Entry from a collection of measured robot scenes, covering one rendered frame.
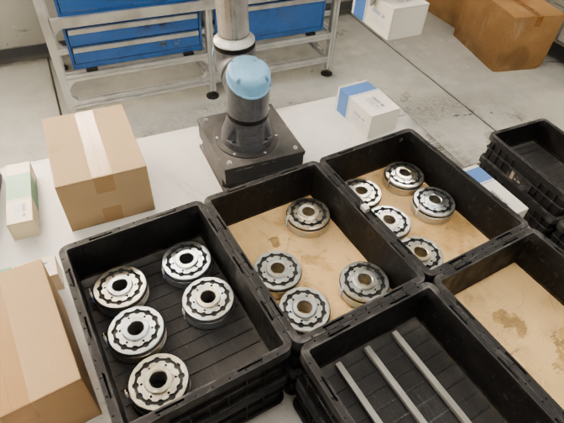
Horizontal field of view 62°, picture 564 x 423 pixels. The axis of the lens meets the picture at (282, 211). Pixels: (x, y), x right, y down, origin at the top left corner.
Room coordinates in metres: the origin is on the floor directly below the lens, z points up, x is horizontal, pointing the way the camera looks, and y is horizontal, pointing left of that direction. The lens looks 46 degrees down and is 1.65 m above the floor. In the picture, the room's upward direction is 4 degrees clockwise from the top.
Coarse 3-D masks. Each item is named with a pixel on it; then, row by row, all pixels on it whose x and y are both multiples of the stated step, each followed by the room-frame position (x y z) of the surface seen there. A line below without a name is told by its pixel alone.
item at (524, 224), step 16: (368, 144) 0.95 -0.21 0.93; (320, 160) 0.87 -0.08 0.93; (448, 160) 0.91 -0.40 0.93; (336, 176) 0.82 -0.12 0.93; (464, 176) 0.86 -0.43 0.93; (352, 192) 0.77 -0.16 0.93; (384, 224) 0.68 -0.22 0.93; (400, 240) 0.64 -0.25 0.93; (496, 240) 0.66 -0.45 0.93; (464, 256) 0.61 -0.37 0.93; (432, 272) 0.56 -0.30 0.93
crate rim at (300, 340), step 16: (272, 176) 0.80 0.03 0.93; (224, 192) 0.74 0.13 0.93; (208, 208) 0.69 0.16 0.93; (224, 224) 0.64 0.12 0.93; (368, 224) 0.68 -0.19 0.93; (384, 240) 0.63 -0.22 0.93; (240, 256) 0.56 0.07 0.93; (400, 256) 0.59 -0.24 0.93; (256, 272) 0.53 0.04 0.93; (416, 272) 0.56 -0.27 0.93; (400, 288) 0.52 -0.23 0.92; (272, 304) 0.46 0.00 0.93; (368, 304) 0.48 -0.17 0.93; (288, 320) 0.43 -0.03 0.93; (336, 320) 0.44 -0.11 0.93; (304, 336) 0.40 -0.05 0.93
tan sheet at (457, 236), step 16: (368, 176) 0.94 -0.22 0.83; (384, 192) 0.89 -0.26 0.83; (400, 208) 0.83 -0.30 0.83; (416, 224) 0.78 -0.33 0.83; (432, 224) 0.78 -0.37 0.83; (448, 224) 0.79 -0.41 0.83; (464, 224) 0.79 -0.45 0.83; (432, 240) 0.73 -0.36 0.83; (448, 240) 0.74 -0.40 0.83; (464, 240) 0.74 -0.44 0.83; (480, 240) 0.74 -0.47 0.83; (448, 256) 0.69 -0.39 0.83
